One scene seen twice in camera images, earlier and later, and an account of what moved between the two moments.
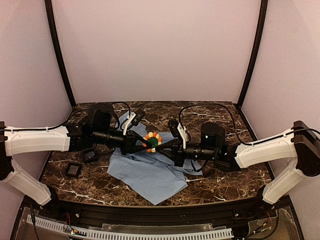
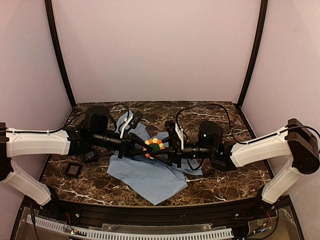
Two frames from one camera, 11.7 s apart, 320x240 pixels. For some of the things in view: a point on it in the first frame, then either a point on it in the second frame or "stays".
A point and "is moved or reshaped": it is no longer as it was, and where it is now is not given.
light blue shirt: [151, 176] stays
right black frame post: [261, 26] stays
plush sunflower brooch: [154, 139] is moved or reshaped
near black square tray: [73, 169] stays
